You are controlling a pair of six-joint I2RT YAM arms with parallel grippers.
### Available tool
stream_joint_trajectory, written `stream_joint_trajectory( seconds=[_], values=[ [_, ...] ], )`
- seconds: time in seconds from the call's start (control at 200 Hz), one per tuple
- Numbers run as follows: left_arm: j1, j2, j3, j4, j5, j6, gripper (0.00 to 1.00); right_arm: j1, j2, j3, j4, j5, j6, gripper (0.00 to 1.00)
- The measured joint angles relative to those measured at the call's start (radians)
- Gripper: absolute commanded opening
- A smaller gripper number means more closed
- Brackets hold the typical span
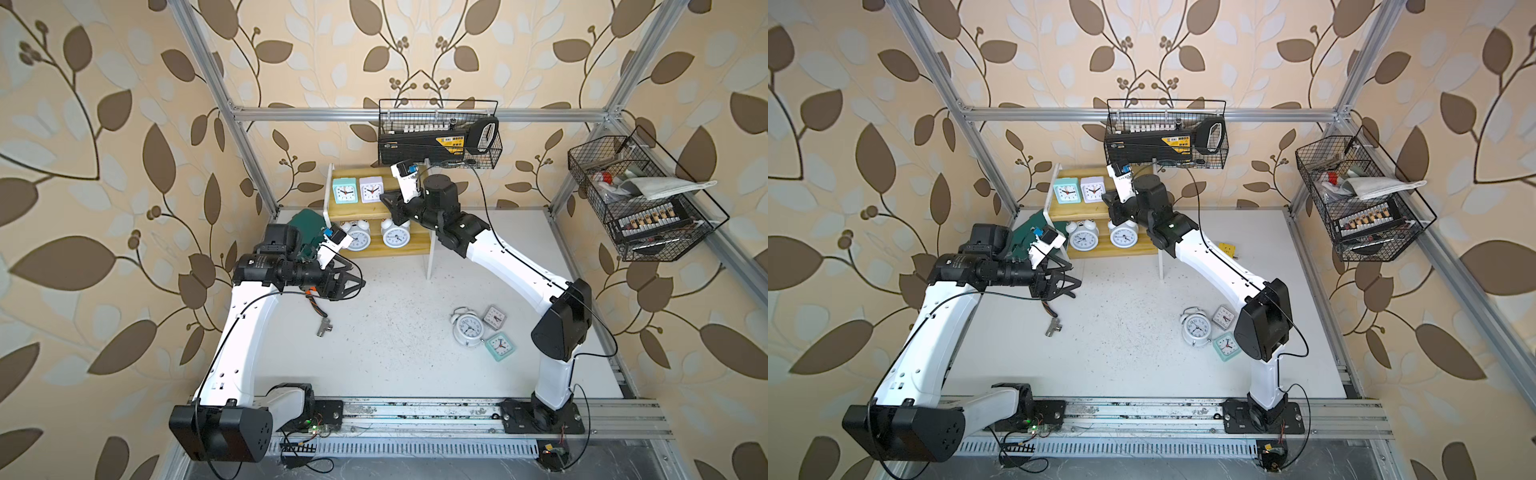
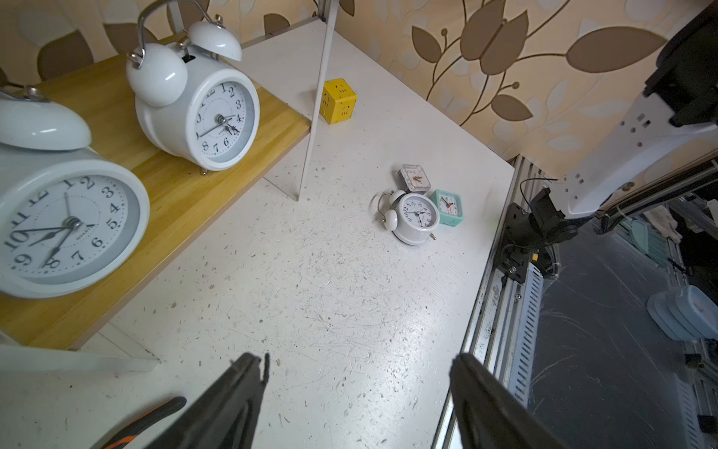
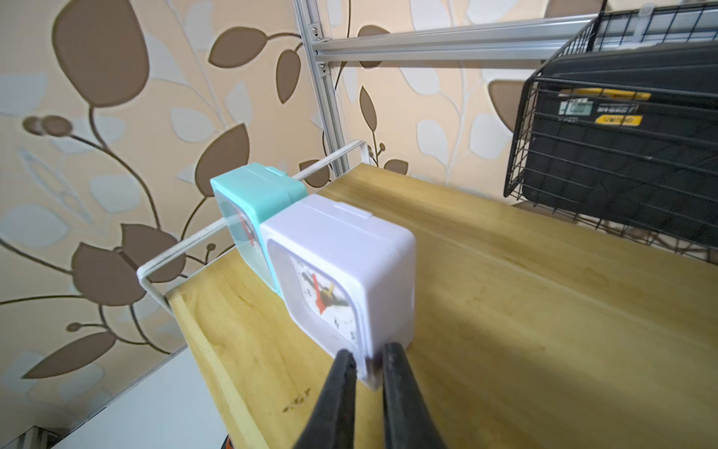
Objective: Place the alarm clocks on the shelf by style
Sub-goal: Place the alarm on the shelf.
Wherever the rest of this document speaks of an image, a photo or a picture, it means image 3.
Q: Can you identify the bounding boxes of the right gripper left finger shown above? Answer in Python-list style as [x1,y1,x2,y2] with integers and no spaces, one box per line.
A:
[295,349,357,449]

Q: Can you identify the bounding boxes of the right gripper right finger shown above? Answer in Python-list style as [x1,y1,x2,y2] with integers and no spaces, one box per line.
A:
[383,342,446,449]

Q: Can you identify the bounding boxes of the lilac square alarm clock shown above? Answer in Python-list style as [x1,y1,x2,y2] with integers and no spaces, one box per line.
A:
[261,195,416,390]

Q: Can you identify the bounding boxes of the teal square alarm clock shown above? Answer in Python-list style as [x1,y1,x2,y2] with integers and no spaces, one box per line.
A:
[211,163,308,294]

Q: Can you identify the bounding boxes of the wooden two-tier shelf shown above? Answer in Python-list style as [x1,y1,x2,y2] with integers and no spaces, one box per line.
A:
[168,165,717,448]

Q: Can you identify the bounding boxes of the black yellow box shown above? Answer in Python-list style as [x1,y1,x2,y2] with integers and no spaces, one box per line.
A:
[521,42,717,247]

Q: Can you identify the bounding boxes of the black wire basket back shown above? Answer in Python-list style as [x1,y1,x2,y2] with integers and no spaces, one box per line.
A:
[503,2,717,264]

